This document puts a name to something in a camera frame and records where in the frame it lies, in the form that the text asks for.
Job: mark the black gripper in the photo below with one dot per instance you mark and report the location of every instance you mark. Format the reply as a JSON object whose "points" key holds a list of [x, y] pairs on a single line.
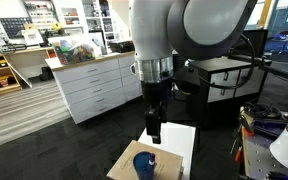
{"points": [[155, 91]]}

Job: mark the white marker with purple cap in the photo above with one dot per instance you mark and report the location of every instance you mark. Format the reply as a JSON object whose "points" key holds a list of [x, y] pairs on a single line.
{"points": [[151, 160]]}

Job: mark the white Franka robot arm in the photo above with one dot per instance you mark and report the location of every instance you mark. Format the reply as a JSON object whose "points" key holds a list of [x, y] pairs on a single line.
{"points": [[150, 30]]}

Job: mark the blue plastic cup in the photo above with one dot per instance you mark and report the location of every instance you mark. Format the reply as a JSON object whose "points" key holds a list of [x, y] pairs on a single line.
{"points": [[142, 167]]}

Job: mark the thick book with brown cover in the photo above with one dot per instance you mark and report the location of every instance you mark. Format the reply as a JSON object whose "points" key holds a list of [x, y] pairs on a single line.
{"points": [[125, 166]]}

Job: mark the white drawer cabinet wooden top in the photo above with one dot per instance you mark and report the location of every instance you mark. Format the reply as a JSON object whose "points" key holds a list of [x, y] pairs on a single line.
{"points": [[94, 90]]}

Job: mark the black printer box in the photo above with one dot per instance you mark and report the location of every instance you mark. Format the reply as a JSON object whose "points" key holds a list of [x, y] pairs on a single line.
{"points": [[121, 46]]}

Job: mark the orange clamp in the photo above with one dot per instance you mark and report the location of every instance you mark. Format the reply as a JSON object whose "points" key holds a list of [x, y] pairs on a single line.
{"points": [[239, 155]]}

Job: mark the black cabinet with white doors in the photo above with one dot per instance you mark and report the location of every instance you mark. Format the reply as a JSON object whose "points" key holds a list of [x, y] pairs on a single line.
{"points": [[249, 78]]}

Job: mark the metal breadboard robot table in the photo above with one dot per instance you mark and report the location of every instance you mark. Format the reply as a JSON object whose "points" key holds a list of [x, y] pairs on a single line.
{"points": [[257, 156]]}

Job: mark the clear bin of colourful toys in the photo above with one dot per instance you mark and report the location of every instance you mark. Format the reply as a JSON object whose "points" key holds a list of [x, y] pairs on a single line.
{"points": [[74, 53]]}

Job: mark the white open shelving unit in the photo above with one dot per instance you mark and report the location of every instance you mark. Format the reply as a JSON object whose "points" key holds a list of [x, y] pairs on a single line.
{"points": [[97, 23]]}

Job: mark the black floor bin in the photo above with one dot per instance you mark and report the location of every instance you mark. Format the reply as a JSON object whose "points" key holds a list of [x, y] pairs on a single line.
{"points": [[46, 74]]}

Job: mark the black monitor on desk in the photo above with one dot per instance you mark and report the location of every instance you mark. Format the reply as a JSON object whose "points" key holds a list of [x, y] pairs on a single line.
{"points": [[261, 43]]}

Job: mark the black metal stand bar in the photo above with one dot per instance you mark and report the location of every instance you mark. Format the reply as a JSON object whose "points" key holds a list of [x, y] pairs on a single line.
{"points": [[277, 71]]}

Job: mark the white leaning board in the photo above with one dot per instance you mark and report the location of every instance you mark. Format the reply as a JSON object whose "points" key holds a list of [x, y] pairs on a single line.
{"points": [[20, 77]]}

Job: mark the wooden workbench with shelves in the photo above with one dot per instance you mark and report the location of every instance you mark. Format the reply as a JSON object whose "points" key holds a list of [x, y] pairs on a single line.
{"points": [[24, 50]]}

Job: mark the white picture frame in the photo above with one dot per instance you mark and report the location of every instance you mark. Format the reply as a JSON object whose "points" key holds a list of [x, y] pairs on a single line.
{"points": [[32, 36]]}

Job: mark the yellow wooden post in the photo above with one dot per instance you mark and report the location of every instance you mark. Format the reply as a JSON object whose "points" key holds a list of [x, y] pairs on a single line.
{"points": [[266, 13]]}

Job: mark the small parts wall rack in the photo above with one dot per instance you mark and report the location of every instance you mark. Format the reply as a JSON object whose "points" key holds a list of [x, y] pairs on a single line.
{"points": [[40, 13]]}

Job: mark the large black keyboard wall panel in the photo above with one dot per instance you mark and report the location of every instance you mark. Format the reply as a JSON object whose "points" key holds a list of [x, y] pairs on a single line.
{"points": [[14, 26]]}

